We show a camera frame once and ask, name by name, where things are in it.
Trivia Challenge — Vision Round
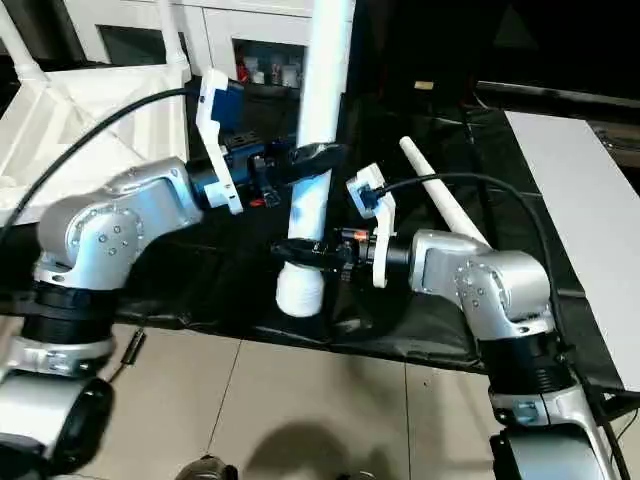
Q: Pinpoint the white plastic table leg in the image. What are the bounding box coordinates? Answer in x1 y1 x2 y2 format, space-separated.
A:
276 0 356 319
157 0 190 76
399 137 491 247
0 4 49 84

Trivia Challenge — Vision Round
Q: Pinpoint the white plastic table top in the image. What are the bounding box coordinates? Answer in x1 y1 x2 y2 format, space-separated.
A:
0 62 192 229

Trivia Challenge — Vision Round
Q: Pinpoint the black mat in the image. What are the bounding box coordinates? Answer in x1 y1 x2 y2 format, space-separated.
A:
0 84 621 396

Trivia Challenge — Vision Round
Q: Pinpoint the white cabinet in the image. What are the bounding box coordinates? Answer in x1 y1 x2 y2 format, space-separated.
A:
49 0 357 87

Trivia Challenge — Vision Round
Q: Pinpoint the white flat board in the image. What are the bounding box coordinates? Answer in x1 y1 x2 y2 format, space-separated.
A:
504 110 640 394

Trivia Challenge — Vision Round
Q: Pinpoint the black side table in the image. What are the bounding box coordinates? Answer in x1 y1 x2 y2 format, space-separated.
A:
474 79 640 110

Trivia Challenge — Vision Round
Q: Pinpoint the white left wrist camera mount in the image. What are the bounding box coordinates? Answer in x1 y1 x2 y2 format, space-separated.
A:
196 69 245 215

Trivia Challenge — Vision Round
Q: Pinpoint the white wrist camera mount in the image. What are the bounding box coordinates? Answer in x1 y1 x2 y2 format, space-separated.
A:
196 69 245 215
346 163 399 290

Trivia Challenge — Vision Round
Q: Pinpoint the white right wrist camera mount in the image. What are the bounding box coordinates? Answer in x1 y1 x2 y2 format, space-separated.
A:
346 163 399 290

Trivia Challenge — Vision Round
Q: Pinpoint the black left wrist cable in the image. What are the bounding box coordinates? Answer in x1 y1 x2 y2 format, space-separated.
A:
0 88 201 236

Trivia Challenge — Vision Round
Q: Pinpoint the black folding table frame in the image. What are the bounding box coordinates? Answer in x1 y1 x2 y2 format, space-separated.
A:
107 329 147 386

